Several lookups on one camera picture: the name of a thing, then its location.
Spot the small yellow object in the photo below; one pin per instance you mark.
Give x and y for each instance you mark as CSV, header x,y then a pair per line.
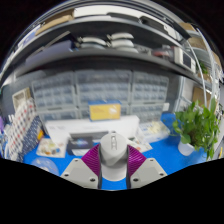
x,y
40,135

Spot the white woven basket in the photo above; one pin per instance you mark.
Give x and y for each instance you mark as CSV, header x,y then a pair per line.
x,y
21,98

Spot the dark shelf unit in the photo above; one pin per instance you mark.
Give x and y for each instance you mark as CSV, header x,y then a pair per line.
x,y
100,56

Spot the green plant in white pot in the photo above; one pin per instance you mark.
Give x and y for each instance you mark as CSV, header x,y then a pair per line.
x,y
195,128

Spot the white computer mouse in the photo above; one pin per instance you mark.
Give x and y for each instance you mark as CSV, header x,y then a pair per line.
x,y
113,156

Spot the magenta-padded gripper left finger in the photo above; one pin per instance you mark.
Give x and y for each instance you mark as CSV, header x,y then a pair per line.
x,y
83,171

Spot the large colourful sticker sheet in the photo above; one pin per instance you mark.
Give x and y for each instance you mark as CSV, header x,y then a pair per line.
x,y
50,147

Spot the long white keyboard box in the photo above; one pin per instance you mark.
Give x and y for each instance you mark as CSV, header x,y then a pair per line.
x,y
90,126

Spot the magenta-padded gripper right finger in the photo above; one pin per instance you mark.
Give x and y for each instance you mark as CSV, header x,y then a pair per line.
x,y
145,171

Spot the red blue checkered cloth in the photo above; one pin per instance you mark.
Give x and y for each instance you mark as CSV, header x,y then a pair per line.
x,y
20,128

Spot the white and blue tissue box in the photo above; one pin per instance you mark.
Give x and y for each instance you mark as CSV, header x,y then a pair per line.
x,y
154,130

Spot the yellow and blue box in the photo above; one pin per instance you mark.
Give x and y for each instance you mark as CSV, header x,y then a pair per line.
x,y
104,111

